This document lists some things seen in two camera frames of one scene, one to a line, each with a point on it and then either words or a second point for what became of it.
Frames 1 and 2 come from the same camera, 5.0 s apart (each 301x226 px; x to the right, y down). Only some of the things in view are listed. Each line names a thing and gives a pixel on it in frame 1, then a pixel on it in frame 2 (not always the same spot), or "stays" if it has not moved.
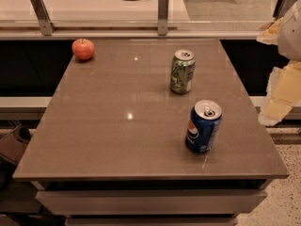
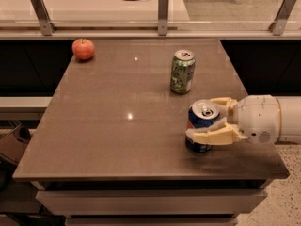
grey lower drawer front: [150, 221] stays
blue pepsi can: [205, 119] stays
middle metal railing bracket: [163, 13] stays
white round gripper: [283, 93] to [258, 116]
